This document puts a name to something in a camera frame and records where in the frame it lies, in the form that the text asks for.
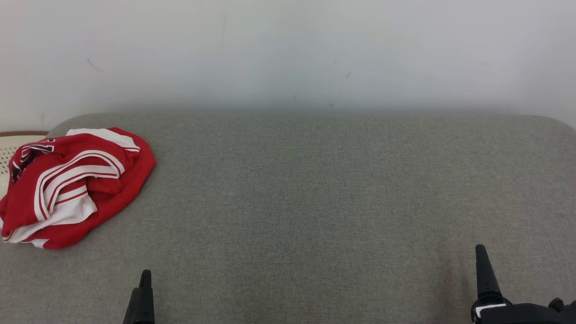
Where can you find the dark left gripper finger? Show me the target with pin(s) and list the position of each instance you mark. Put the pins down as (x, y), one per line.
(141, 306)

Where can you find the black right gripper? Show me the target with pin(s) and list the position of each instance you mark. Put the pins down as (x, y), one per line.
(517, 315)

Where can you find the cream perforated laundry basket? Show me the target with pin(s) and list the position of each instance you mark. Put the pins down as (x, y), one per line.
(6, 148)

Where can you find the red printed basketball jersey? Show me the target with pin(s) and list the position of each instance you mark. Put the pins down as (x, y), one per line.
(67, 180)

